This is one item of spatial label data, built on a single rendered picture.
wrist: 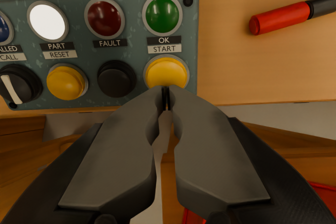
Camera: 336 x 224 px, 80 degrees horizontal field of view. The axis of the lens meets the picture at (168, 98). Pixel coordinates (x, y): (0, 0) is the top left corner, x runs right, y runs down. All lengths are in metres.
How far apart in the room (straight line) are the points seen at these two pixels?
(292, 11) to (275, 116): 1.02
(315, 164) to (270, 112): 0.86
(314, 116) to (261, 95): 1.11
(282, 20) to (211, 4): 0.06
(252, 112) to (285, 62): 0.95
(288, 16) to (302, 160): 0.20
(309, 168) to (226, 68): 0.20
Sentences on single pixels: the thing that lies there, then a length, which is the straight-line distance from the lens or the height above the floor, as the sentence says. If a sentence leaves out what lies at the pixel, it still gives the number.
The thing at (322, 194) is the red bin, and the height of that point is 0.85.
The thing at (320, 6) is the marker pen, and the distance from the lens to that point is 0.21.
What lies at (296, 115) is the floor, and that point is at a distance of 1.24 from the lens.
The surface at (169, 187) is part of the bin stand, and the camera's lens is 0.29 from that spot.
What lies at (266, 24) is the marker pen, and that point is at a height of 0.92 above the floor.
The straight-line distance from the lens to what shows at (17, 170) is 0.79.
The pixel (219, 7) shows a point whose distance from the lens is 0.19.
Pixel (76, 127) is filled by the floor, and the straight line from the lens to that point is 1.19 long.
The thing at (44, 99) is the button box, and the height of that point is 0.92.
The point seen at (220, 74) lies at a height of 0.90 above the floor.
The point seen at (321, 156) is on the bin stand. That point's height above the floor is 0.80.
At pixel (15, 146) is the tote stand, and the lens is 1.15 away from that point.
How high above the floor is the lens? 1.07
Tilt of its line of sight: 87 degrees down
